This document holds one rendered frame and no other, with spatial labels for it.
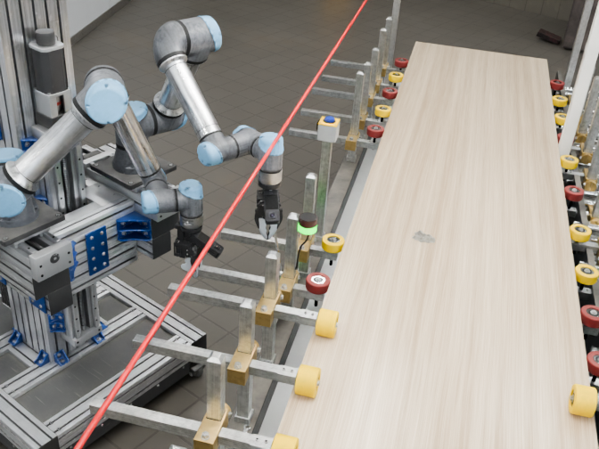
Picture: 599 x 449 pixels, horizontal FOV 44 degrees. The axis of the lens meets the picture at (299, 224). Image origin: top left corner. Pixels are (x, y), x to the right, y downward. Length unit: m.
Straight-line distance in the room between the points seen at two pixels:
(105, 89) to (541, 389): 1.47
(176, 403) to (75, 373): 0.45
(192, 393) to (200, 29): 1.60
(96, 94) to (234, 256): 2.12
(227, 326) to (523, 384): 1.79
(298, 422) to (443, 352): 0.52
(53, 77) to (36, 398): 1.25
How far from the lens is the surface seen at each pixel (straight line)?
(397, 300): 2.38
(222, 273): 2.49
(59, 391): 3.07
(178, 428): 1.86
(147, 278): 3.93
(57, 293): 2.56
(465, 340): 2.28
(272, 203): 2.29
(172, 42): 2.35
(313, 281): 2.40
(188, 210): 2.37
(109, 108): 2.15
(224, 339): 3.54
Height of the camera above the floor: 2.33
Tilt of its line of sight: 32 degrees down
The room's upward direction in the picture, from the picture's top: 4 degrees clockwise
